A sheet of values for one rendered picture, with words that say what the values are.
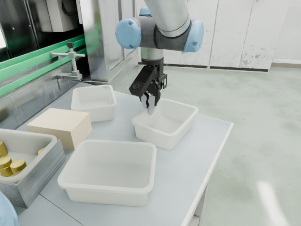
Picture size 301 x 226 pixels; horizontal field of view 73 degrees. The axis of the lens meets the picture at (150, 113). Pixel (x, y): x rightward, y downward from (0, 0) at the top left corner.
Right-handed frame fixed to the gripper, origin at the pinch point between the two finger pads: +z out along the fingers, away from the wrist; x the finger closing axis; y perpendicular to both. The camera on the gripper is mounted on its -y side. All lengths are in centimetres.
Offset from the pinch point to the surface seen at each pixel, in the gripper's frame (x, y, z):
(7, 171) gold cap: 15.6, -43.9, 1.8
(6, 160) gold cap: 16.1, -42.8, -0.9
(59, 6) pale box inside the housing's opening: 78, 26, -33
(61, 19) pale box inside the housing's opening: 78, 25, -26
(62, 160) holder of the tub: 9.7, -31.9, 4.2
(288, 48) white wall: -38, 406, 46
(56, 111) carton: 26.6, -20.5, -2.0
